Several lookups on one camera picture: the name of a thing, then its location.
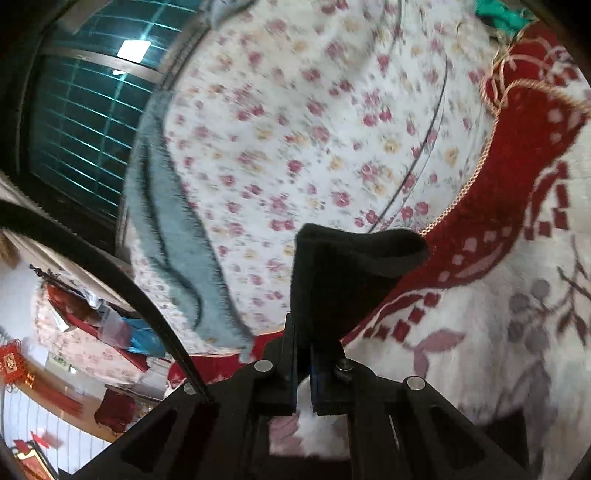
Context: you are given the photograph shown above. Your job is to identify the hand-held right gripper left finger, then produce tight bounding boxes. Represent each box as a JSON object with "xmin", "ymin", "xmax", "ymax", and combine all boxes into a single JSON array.
[{"xmin": 60, "ymin": 313, "xmax": 297, "ymax": 480}]

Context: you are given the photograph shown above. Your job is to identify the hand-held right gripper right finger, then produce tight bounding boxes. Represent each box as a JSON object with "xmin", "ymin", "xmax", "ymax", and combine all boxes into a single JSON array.
[{"xmin": 310, "ymin": 340, "xmax": 527, "ymax": 480}]

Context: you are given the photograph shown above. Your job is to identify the black pants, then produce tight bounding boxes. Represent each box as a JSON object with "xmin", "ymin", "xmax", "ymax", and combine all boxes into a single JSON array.
[{"xmin": 290, "ymin": 223, "xmax": 430, "ymax": 346}]

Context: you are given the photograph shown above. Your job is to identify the blue plastic bag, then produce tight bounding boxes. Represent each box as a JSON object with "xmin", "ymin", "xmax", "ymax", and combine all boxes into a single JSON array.
[{"xmin": 121, "ymin": 318, "xmax": 163, "ymax": 357}]

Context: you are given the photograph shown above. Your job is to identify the dark red cloth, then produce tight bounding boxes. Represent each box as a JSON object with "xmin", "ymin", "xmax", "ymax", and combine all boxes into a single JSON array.
[{"xmin": 93, "ymin": 389, "xmax": 138, "ymax": 433}]

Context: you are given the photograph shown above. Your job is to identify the grey-blue fuzzy cloth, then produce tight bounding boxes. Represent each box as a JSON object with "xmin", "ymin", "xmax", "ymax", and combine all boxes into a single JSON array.
[{"xmin": 123, "ymin": 90, "xmax": 256, "ymax": 361}]

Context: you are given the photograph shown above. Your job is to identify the red and white plush blanket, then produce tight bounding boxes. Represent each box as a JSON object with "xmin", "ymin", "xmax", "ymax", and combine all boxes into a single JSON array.
[{"xmin": 167, "ymin": 36, "xmax": 591, "ymax": 480}]

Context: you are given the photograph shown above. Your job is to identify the floral fabric cover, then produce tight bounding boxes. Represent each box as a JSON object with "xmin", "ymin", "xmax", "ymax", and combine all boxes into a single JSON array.
[{"xmin": 33, "ymin": 285, "xmax": 154, "ymax": 385}]

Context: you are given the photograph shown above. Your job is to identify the floral bed sheet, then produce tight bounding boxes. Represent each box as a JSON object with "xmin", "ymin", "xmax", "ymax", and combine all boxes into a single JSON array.
[{"xmin": 124, "ymin": 0, "xmax": 505, "ymax": 357}]

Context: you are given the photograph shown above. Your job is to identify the red hanging cloth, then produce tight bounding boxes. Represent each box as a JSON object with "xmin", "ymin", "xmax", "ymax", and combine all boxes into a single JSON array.
[{"xmin": 44, "ymin": 282, "xmax": 112, "ymax": 335}]

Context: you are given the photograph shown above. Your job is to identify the window with metal grille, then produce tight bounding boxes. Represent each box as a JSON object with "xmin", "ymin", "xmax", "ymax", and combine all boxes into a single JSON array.
[{"xmin": 27, "ymin": 0, "xmax": 219, "ymax": 228}]

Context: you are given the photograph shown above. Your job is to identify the green cloth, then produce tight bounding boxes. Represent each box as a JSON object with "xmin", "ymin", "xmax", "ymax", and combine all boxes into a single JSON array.
[{"xmin": 475, "ymin": 0, "xmax": 540, "ymax": 37}]

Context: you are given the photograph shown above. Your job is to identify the thick black cable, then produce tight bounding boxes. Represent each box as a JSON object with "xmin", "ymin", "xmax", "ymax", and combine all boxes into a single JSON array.
[{"xmin": 0, "ymin": 199, "xmax": 217, "ymax": 403}]

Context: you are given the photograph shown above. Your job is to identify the red knot wall decoration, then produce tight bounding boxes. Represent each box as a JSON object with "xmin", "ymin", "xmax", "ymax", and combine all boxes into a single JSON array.
[{"xmin": 0, "ymin": 338, "xmax": 37, "ymax": 394}]

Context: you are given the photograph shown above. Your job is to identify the thin grey cable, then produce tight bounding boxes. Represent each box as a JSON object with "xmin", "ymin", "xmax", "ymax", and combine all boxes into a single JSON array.
[{"xmin": 368, "ymin": 0, "xmax": 451, "ymax": 234}]

